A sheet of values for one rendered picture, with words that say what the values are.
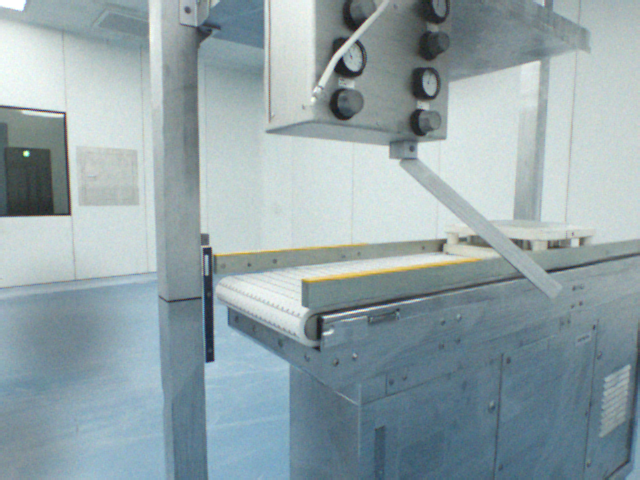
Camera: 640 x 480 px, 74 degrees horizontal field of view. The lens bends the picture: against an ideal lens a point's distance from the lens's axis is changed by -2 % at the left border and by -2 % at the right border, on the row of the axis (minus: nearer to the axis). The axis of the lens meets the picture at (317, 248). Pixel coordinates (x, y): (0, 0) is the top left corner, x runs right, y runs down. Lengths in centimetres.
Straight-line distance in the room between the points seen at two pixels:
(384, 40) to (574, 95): 345
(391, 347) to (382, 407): 13
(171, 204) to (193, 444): 41
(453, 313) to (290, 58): 44
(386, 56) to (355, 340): 34
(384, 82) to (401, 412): 50
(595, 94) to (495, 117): 77
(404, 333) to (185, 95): 49
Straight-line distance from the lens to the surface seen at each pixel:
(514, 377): 103
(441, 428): 86
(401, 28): 58
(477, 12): 77
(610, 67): 392
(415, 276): 63
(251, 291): 65
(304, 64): 50
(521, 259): 68
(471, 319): 76
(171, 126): 74
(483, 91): 430
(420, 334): 66
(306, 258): 83
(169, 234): 73
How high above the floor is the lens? 107
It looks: 7 degrees down
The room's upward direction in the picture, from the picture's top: straight up
